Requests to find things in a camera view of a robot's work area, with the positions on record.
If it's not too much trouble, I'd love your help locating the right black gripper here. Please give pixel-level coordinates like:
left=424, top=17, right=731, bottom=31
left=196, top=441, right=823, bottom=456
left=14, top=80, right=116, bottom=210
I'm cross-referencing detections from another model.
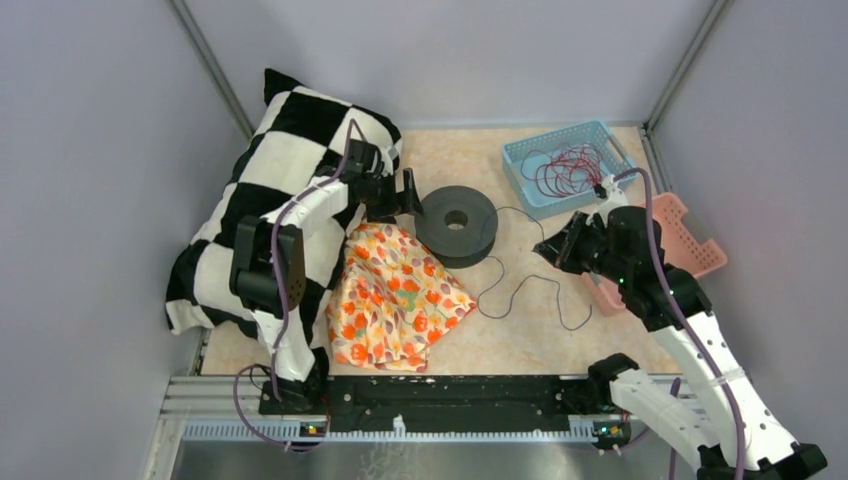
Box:
left=533, top=210, right=629, bottom=284

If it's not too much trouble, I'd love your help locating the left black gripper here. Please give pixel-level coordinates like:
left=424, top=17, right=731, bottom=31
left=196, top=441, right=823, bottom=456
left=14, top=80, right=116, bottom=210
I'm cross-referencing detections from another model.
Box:
left=357, top=167, right=425, bottom=224

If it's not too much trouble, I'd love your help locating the dark grey cable spool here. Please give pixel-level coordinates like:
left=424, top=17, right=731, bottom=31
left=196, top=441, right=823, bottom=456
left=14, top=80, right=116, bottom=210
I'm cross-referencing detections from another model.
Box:
left=414, top=185, right=499, bottom=269

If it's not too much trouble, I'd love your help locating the thin blue cable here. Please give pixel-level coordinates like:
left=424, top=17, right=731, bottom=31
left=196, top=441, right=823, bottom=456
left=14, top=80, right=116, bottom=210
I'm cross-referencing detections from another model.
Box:
left=475, top=205, right=594, bottom=333

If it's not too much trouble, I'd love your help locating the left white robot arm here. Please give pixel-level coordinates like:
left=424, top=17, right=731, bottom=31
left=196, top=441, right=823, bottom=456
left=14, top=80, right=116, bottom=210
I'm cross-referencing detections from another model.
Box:
left=229, top=140, right=424, bottom=414

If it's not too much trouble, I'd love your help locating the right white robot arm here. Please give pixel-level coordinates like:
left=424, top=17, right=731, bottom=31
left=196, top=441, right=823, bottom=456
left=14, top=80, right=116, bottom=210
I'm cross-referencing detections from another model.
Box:
left=533, top=206, right=828, bottom=479

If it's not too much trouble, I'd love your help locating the blue plastic basket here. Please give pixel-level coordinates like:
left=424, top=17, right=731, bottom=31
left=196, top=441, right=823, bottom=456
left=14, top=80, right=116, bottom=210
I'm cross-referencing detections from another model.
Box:
left=501, top=120, right=635, bottom=219

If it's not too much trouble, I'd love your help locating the floral orange cloth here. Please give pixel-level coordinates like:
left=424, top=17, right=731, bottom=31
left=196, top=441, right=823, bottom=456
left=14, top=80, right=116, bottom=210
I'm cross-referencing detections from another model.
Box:
left=325, top=223, right=477, bottom=372

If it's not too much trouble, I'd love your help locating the black white checkered pillow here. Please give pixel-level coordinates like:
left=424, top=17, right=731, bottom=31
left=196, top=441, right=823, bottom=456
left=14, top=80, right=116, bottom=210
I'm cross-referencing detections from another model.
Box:
left=165, top=69, right=402, bottom=381

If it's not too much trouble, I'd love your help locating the pink plastic basket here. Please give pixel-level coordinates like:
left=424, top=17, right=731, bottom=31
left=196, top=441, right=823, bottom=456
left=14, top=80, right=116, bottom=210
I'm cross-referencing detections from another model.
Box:
left=581, top=192, right=728, bottom=317

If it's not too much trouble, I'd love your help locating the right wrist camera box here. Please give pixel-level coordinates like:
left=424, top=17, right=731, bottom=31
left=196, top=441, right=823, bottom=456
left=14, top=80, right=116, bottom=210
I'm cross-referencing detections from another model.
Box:
left=593, top=175, right=630, bottom=221

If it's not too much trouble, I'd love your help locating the red wire bundle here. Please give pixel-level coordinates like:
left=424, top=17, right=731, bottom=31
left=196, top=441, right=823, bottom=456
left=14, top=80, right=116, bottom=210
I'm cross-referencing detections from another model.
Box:
left=519, top=142, right=614, bottom=199

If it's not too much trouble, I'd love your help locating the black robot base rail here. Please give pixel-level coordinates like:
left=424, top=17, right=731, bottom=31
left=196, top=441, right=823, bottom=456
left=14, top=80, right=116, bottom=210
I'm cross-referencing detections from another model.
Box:
left=258, top=375, right=633, bottom=439

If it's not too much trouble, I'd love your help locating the white slotted cable duct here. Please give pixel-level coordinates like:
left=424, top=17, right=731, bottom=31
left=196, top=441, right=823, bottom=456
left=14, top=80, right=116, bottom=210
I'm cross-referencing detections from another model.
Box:
left=182, top=417, right=624, bottom=443

